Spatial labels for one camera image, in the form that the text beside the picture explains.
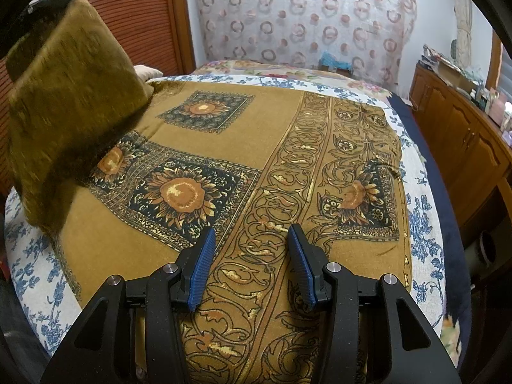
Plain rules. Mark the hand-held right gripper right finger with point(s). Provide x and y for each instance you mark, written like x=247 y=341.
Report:
x=302 y=264

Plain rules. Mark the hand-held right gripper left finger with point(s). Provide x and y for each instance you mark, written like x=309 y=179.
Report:
x=202 y=264

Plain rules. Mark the golden brown patterned garment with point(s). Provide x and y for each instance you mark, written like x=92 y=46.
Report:
x=280 y=136

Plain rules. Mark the blue floral white bed sheet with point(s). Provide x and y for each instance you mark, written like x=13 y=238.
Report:
x=420 y=208

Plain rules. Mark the navy blanket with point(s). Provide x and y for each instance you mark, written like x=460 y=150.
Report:
x=444 y=216

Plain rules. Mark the grey cylindrical canister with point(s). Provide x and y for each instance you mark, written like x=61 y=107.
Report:
x=482 y=250

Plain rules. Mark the pink floral quilt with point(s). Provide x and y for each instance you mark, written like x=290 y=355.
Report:
x=280 y=70

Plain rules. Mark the wooden cabinet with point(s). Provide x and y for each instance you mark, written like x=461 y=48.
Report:
x=460 y=136

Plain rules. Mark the blue crumpled bag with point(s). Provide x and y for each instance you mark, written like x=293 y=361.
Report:
x=335 y=63

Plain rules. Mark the clutter of bottles and boxes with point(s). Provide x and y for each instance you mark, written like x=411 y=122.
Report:
x=472 y=84

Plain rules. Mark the circle patterned sheer curtain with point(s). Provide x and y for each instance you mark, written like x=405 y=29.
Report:
x=304 y=12

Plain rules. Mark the olive velvet pillow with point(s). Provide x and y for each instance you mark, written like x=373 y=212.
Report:
x=132 y=16

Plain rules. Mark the beige tied curtain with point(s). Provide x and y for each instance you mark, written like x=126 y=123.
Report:
x=464 y=24

